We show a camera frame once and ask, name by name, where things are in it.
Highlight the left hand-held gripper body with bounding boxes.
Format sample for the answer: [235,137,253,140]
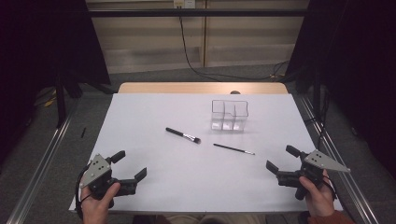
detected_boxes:
[79,153,138,209]

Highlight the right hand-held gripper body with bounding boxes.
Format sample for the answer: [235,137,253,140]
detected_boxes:
[276,148,352,201]

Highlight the thin black makeup brush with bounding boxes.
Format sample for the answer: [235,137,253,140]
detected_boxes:
[213,143,256,156]

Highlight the thick black makeup brush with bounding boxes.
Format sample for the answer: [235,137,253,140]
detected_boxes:
[164,127,202,145]

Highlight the clear plastic organizer box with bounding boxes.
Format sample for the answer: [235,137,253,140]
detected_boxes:
[210,99,249,133]

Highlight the person's right hand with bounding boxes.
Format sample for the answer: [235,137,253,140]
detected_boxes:
[298,169,337,217]

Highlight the person's left hand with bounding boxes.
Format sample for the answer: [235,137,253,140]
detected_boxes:
[79,181,121,224]

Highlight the white table sheet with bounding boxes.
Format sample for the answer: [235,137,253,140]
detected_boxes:
[68,92,344,215]

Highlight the person's legs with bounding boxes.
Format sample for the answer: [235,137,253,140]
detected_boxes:
[155,213,269,224]

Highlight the black metal stand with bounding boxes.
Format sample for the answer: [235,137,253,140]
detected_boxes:
[54,66,68,129]

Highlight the yellow floor object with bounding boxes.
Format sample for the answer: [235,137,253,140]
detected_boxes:
[43,96,58,108]

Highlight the wooden table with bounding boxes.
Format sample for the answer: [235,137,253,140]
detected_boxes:
[117,81,290,95]

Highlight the black curtain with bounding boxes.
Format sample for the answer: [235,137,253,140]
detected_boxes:
[0,0,112,166]
[284,0,396,180]

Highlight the black horizontal bar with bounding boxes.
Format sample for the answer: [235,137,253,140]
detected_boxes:
[88,8,309,18]

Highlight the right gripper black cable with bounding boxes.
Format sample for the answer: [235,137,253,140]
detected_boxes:
[321,175,339,201]

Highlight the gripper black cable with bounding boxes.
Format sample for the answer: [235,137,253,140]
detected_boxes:
[321,175,339,201]
[74,164,94,219]

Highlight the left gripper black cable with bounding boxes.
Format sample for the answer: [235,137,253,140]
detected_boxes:
[74,164,94,219]

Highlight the metal floor rail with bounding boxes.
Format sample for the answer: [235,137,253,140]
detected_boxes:
[298,94,379,224]
[6,102,78,224]

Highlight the black wall cable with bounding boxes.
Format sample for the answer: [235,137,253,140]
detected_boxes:
[177,15,290,82]

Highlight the white wall outlet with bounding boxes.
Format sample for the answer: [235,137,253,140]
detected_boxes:
[173,0,196,9]

